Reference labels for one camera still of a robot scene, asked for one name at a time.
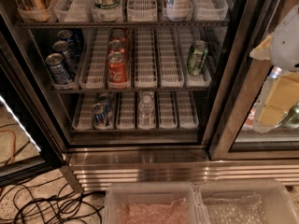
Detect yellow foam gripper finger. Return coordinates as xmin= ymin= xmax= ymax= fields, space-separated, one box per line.
xmin=249 ymin=34 xmax=273 ymax=60
xmin=258 ymin=72 xmax=299 ymax=127

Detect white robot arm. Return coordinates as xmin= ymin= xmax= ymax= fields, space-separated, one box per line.
xmin=249 ymin=5 xmax=299 ymax=133

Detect orange can right compartment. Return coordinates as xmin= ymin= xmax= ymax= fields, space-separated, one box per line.
xmin=244 ymin=107 xmax=256 ymax=128

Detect right fridge glass door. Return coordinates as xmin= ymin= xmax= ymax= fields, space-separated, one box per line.
xmin=209 ymin=0 xmax=299 ymax=161

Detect green soda can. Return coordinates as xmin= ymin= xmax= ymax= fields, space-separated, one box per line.
xmin=187 ymin=40 xmax=208 ymax=76

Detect rear red coca-cola can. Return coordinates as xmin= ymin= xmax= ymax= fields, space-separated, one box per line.
xmin=110 ymin=29 xmax=127 ymax=42

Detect red coca-cola can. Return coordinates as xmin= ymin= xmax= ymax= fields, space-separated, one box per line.
xmin=110 ymin=29 xmax=127 ymax=42
xmin=107 ymin=52 xmax=127 ymax=83
xmin=108 ymin=40 xmax=125 ymax=53

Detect front red coca-cola can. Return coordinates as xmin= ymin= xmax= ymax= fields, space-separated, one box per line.
xmin=107 ymin=52 xmax=127 ymax=83

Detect middle red coca-cola can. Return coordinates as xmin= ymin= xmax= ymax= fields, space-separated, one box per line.
xmin=108 ymin=40 xmax=125 ymax=53

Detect rear blue can bottom shelf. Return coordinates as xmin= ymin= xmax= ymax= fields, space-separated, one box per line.
xmin=97 ymin=92 xmax=113 ymax=119

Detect front blue can bottom shelf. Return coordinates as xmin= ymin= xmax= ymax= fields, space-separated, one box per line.
xmin=93 ymin=104 xmax=108 ymax=127

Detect rear blue pepsi can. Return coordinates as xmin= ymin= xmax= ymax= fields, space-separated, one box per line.
xmin=57 ymin=30 xmax=83 ymax=56

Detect blue pepsi can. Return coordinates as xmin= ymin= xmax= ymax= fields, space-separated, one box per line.
xmin=52 ymin=40 xmax=78 ymax=76
xmin=57 ymin=30 xmax=83 ymax=56
xmin=46 ymin=53 xmax=73 ymax=85

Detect middle blue pepsi can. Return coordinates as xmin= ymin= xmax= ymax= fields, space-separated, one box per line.
xmin=52 ymin=40 xmax=78 ymax=76

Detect stainless steel fridge base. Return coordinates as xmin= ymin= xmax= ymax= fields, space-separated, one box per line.
xmin=61 ymin=149 xmax=299 ymax=193

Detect front blue pepsi can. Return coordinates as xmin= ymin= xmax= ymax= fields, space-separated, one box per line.
xmin=46 ymin=53 xmax=73 ymax=85

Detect open fridge glass door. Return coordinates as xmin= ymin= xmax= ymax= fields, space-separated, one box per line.
xmin=0 ymin=18 xmax=63 ymax=188

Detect green bottle right compartment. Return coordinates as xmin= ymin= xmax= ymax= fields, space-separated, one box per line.
xmin=283 ymin=103 xmax=299 ymax=129

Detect right clear plastic bin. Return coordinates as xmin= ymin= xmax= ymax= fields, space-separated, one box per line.
xmin=199 ymin=179 xmax=299 ymax=224

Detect clear plastic bin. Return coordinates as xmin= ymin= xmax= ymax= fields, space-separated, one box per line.
xmin=199 ymin=179 xmax=299 ymax=224
xmin=103 ymin=182 xmax=210 ymax=224

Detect clear water bottle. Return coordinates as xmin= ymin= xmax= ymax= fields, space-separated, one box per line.
xmin=138 ymin=92 xmax=155 ymax=129

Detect left clear plastic bin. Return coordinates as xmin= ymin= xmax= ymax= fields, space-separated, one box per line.
xmin=103 ymin=182 xmax=210 ymax=224

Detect black cables on floor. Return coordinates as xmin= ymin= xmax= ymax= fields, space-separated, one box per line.
xmin=0 ymin=175 xmax=104 ymax=224

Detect orange cable on floor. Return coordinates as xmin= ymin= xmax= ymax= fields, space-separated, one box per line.
xmin=0 ymin=128 xmax=17 ymax=167

